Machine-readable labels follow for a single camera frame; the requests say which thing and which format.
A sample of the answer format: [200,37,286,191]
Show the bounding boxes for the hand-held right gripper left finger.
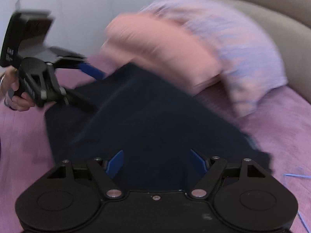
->
[47,150,124,199]

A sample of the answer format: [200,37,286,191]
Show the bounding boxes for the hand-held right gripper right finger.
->
[190,149,271,199]

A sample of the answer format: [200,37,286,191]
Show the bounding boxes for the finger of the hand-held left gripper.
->
[59,88,98,112]
[56,48,107,81]

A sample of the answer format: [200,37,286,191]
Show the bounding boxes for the black hoodie with white stripes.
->
[44,63,272,193]

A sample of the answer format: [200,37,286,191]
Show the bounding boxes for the thin blue clothes hanger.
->
[283,166,311,233]

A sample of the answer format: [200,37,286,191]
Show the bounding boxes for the person's left hand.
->
[0,67,36,112]

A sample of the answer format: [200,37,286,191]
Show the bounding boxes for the folded pink blanket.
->
[101,13,224,96]

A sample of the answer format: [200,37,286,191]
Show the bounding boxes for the purple quilted bed cover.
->
[0,53,311,233]

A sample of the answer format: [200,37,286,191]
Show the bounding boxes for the pink floral pillow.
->
[138,0,289,120]

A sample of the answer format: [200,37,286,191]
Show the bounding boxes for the beige padded headboard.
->
[173,0,311,103]

